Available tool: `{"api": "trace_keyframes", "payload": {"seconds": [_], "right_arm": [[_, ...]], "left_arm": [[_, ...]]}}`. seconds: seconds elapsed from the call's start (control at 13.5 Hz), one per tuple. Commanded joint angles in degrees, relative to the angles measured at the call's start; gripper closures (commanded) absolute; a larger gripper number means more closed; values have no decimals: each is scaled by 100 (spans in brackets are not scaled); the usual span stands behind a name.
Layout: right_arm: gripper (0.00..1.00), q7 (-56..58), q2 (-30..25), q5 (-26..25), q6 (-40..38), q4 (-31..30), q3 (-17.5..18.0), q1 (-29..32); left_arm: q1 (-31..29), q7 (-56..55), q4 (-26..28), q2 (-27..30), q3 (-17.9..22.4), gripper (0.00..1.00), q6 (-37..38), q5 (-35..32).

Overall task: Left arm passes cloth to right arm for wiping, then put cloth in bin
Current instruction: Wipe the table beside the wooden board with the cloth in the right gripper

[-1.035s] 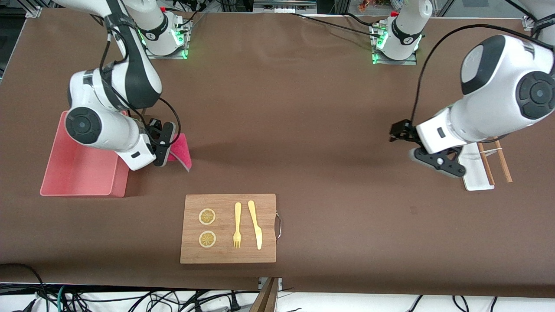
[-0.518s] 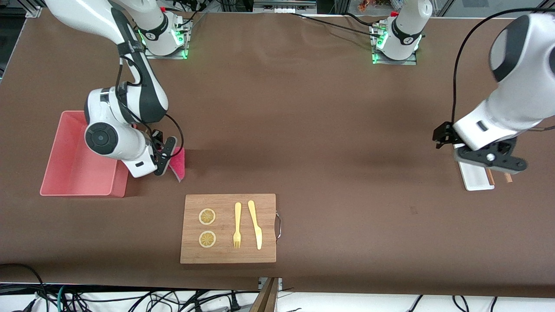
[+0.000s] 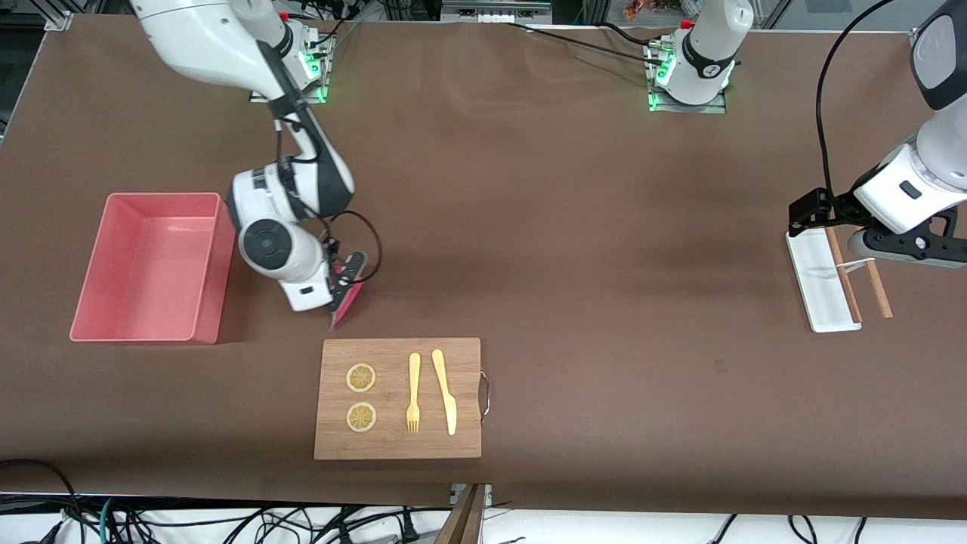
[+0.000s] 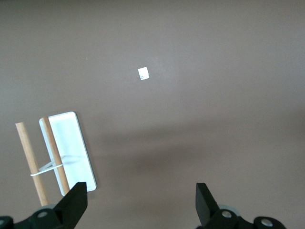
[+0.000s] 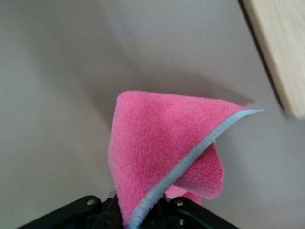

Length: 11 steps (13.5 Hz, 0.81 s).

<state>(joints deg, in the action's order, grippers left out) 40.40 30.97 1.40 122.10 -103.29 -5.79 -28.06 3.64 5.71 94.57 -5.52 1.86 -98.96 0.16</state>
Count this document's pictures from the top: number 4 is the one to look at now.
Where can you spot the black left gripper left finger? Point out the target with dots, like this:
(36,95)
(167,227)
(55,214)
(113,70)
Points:
(71,205)

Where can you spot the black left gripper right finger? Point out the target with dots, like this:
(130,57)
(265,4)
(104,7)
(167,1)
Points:
(209,212)

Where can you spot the wooden rack rod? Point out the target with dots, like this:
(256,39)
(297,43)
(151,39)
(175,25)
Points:
(27,152)
(53,148)

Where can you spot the white rack tray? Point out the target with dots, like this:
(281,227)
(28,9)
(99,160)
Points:
(71,138)

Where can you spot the small tape square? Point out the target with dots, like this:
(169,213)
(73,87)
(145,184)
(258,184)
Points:
(143,74)

